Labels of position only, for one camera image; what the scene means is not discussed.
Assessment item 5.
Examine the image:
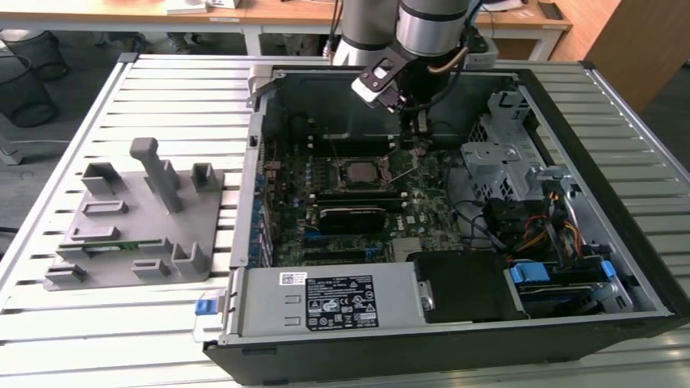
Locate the blue case latch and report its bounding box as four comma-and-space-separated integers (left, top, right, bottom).
196, 294, 220, 318

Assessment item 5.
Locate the black RAM slot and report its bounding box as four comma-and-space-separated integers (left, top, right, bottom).
311, 190, 405, 203
309, 144, 395, 158
315, 200, 407, 212
309, 135, 395, 147

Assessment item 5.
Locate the black mesh waste bin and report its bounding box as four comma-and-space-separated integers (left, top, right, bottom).
0, 54, 58, 129
0, 28, 70, 82

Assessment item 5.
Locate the small black graphics card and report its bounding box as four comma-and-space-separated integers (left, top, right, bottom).
316, 206, 388, 236

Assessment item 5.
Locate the brown wooden cabinet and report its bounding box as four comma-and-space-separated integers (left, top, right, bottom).
548, 0, 690, 118

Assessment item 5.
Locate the yellow red wire bundle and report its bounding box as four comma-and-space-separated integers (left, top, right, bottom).
511, 192, 588, 255

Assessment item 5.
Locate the silver drive cage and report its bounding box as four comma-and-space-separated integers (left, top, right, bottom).
460, 91, 546, 203

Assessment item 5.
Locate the CPU socket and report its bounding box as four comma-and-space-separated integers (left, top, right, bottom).
333, 157, 388, 191

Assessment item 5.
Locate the silver power supply unit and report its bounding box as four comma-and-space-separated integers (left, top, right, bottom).
236, 264, 419, 339

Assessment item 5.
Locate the green motherboard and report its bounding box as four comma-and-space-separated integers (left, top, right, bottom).
257, 139, 469, 268

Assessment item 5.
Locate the black plastic cover box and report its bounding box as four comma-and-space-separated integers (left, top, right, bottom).
412, 250, 527, 324

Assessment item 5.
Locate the silver chipset heatsink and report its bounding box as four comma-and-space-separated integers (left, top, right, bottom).
391, 237, 423, 262

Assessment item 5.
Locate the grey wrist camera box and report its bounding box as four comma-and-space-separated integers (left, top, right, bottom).
465, 38, 500, 68

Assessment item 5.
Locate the blue disk carrier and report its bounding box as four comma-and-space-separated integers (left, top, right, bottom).
508, 261, 551, 287

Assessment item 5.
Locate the silver CPU chip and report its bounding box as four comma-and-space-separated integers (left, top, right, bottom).
345, 160, 383, 183

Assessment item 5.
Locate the metal socket cover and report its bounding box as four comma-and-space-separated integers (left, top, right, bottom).
379, 139, 423, 182

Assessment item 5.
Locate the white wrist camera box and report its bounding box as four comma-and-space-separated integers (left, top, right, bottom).
351, 58, 411, 112

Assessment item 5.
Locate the black PC case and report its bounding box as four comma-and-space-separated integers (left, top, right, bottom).
192, 63, 690, 387

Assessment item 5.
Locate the grey parts rack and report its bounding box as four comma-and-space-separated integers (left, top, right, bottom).
41, 137, 227, 293

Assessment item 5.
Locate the green RAM stick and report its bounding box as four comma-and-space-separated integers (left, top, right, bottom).
58, 239, 163, 255

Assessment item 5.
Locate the white flat box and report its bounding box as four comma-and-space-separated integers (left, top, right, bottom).
165, 0, 211, 16

